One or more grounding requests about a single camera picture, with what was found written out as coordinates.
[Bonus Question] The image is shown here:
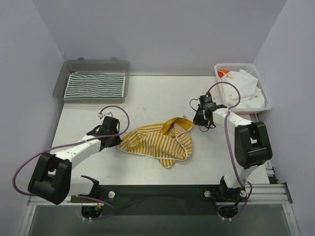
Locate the yellow white striped towel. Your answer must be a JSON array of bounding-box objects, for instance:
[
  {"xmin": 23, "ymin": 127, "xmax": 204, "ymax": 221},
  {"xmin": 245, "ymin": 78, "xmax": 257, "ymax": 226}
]
[{"xmin": 118, "ymin": 117, "xmax": 194, "ymax": 169}]

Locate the green white striped towel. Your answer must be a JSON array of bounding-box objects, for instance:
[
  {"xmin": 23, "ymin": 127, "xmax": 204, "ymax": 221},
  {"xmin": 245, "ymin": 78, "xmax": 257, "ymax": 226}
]
[{"xmin": 64, "ymin": 74, "xmax": 126, "ymax": 99}]

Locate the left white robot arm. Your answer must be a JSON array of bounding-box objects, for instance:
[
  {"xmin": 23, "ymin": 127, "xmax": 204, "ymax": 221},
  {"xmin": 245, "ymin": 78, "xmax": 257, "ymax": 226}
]
[{"xmin": 28, "ymin": 116, "xmax": 122, "ymax": 205}]

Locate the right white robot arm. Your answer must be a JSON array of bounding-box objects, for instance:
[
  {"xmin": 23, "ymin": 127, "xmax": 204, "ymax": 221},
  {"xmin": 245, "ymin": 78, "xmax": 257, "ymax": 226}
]
[{"xmin": 193, "ymin": 103, "xmax": 273, "ymax": 189}]

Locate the orange cloth in basket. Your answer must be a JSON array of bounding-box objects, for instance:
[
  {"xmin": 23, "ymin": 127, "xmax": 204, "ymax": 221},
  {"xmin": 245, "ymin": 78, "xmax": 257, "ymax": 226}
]
[{"xmin": 217, "ymin": 68, "xmax": 229, "ymax": 80}]

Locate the white towel in basket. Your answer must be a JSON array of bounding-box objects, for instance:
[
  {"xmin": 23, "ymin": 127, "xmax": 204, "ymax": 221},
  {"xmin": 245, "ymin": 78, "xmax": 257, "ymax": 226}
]
[{"xmin": 221, "ymin": 69, "xmax": 265, "ymax": 109}]

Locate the clear grey plastic container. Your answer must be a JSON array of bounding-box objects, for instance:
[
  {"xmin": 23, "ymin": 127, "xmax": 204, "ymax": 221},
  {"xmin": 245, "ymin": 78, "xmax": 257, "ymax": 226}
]
[{"xmin": 53, "ymin": 59, "xmax": 130, "ymax": 104}]

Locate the white plastic basket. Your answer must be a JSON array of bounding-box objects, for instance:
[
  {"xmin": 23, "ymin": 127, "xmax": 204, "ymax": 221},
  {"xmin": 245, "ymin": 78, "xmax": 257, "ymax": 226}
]
[{"xmin": 214, "ymin": 63, "xmax": 272, "ymax": 114}]

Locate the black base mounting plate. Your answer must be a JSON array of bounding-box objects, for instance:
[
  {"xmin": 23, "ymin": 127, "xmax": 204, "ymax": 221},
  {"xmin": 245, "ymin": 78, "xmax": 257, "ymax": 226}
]
[{"xmin": 84, "ymin": 184, "xmax": 246, "ymax": 203}]

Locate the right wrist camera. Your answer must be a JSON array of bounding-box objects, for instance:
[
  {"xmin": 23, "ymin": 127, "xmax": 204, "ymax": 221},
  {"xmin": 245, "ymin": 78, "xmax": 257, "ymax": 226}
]
[{"xmin": 199, "ymin": 91, "xmax": 213, "ymax": 107}]

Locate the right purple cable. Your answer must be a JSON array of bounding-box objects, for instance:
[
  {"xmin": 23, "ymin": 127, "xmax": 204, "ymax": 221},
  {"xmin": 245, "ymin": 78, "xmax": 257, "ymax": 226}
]
[{"xmin": 208, "ymin": 82, "xmax": 253, "ymax": 218}]

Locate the purple cable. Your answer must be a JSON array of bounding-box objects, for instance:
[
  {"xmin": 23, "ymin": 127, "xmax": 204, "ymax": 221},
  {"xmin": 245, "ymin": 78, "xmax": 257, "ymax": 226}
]
[
  {"xmin": 12, "ymin": 104, "xmax": 130, "ymax": 219},
  {"xmin": 208, "ymin": 82, "xmax": 253, "ymax": 218}
]

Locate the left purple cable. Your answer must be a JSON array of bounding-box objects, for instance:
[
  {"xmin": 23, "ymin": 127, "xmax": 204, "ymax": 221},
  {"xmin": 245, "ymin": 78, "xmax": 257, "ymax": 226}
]
[{"xmin": 12, "ymin": 104, "xmax": 130, "ymax": 219}]

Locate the aluminium frame rail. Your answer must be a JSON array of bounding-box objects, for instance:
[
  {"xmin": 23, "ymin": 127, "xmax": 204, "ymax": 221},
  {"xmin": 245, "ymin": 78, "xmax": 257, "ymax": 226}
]
[{"xmin": 27, "ymin": 115, "xmax": 293, "ymax": 206}]

